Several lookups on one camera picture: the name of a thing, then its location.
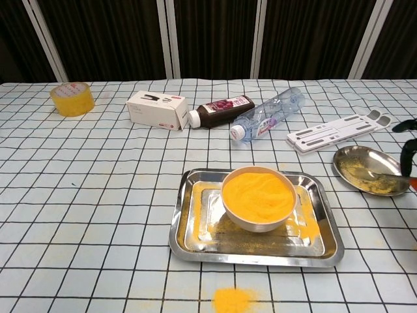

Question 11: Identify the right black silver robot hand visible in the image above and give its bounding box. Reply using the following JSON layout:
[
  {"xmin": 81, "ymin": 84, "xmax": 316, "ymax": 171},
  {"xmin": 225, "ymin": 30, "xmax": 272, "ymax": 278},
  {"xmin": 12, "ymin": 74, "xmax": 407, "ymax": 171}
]
[{"xmin": 392, "ymin": 118, "xmax": 417, "ymax": 192}]

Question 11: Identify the bowl of yellow powder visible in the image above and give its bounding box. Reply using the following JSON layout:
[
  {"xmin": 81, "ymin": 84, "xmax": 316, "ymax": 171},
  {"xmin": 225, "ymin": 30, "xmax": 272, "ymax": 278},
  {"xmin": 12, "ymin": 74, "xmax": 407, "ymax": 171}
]
[{"xmin": 220, "ymin": 166, "xmax": 298, "ymax": 233}]

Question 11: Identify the small rectangular steel tray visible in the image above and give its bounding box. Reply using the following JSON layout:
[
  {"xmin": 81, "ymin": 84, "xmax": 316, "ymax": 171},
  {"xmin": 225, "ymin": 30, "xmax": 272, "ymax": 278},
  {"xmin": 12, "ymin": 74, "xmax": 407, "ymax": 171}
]
[{"xmin": 184, "ymin": 181, "xmax": 326, "ymax": 258}]

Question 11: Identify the large rectangular steel tray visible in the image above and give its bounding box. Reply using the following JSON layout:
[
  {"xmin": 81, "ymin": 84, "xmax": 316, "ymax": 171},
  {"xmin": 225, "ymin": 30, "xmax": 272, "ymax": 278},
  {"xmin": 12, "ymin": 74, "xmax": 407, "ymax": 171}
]
[{"xmin": 167, "ymin": 168, "xmax": 345, "ymax": 268}]

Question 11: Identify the white black-checked tablecloth table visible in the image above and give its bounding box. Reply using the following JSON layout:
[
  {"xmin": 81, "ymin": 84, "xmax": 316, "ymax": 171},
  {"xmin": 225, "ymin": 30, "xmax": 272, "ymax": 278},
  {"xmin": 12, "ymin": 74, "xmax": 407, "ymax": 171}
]
[{"xmin": 0, "ymin": 78, "xmax": 417, "ymax": 313}]

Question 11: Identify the round steel plate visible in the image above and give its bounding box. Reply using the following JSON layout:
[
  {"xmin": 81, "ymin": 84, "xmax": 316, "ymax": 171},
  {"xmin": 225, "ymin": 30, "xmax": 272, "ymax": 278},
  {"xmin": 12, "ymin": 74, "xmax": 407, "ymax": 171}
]
[{"xmin": 332, "ymin": 145, "xmax": 410, "ymax": 196}]

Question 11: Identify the white folding laptop stand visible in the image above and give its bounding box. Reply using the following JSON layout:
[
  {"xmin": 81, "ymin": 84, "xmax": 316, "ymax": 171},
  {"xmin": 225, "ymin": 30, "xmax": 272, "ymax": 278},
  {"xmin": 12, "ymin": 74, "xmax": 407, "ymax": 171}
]
[{"xmin": 285, "ymin": 110, "xmax": 393, "ymax": 154}]

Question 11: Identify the clear plastic water bottle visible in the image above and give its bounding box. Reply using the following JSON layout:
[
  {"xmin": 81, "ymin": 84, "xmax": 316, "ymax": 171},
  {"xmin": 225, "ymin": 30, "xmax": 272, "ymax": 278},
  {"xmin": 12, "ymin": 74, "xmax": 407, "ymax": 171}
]
[{"xmin": 229, "ymin": 87, "xmax": 306, "ymax": 143}]

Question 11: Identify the dark juice bottle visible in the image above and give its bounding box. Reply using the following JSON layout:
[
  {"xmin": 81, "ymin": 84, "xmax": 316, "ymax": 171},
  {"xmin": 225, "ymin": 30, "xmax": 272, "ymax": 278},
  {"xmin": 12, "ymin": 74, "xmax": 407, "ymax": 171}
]
[{"xmin": 188, "ymin": 95, "xmax": 256, "ymax": 130}]

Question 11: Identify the spilled yellow powder pile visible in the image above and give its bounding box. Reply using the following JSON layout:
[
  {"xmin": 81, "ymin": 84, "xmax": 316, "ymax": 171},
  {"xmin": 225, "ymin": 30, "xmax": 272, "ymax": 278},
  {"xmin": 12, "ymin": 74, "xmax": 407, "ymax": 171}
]
[{"xmin": 210, "ymin": 286, "xmax": 261, "ymax": 313}]

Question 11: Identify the white stapler box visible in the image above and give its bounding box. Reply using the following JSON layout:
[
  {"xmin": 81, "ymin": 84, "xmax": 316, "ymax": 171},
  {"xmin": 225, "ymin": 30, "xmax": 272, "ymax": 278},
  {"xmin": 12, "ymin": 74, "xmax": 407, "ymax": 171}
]
[{"xmin": 126, "ymin": 91, "xmax": 190, "ymax": 132}]

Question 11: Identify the yellow packing tape roll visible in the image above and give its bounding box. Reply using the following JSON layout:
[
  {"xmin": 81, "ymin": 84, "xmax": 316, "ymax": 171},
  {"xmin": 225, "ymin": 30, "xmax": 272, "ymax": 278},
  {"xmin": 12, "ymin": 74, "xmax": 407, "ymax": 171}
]
[{"xmin": 50, "ymin": 82, "xmax": 96, "ymax": 117}]

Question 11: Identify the black folding screen white frame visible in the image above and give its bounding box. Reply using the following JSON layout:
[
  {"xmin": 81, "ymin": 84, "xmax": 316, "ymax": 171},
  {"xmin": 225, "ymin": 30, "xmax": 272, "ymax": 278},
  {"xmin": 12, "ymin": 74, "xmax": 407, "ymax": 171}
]
[{"xmin": 0, "ymin": 0, "xmax": 417, "ymax": 84}]

